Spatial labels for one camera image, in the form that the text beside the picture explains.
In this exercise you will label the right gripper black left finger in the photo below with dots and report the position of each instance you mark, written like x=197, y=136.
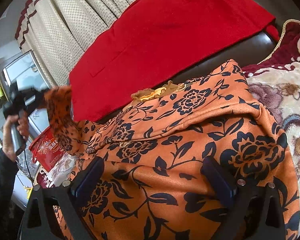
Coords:
x=39, y=220

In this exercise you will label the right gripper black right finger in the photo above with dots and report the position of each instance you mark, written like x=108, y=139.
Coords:
x=254, y=211

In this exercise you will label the orange black floral garment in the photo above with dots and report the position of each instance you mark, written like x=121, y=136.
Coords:
x=153, y=151

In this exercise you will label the black sleeved left forearm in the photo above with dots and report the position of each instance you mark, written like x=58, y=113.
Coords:
x=8, y=171

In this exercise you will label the person's left hand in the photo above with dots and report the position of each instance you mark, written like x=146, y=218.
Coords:
x=22, y=128

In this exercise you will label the red snack gift box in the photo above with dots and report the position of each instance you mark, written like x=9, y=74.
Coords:
x=46, y=150

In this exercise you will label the cream dotted curtain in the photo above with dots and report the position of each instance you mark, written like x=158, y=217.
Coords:
x=60, y=31

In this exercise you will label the floral plush blanket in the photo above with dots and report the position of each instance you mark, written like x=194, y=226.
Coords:
x=275, y=82

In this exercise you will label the red cloth on sofa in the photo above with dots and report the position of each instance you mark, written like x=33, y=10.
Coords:
x=165, y=45

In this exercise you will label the dark leather sofa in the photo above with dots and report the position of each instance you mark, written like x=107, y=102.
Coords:
x=240, y=45

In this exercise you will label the glass window frame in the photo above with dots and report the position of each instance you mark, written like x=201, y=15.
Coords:
x=24, y=70

